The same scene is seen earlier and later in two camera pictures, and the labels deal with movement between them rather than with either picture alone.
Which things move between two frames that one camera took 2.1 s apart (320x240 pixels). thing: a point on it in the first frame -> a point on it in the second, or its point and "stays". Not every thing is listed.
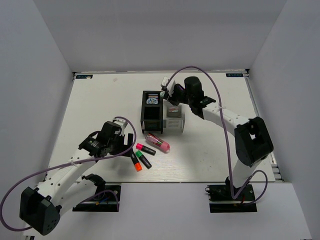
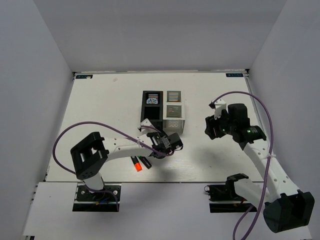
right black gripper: [172, 98] -> [211, 122]
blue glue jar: [152, 100] stays
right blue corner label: [234, 75] stays
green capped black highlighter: [142, 157] stays
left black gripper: [130, 138] -> [161, 135]
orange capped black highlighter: [137, 164] stays
